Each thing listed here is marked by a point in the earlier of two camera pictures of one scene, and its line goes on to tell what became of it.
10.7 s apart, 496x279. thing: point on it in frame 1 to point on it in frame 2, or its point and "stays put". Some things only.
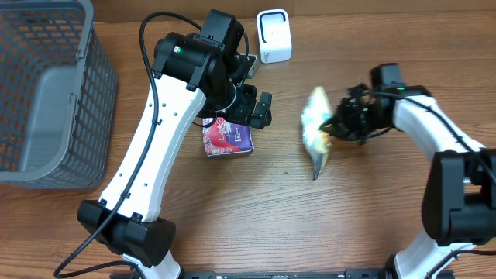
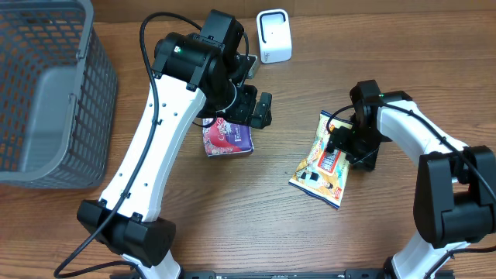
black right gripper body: [355, 120] to [361, 143]
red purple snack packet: [225, 138] stays put
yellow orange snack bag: [317, 141] to [322, 174]
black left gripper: [244, 111] stays put
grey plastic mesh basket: [58, 95] stays put
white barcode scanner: [274, 35] stays put
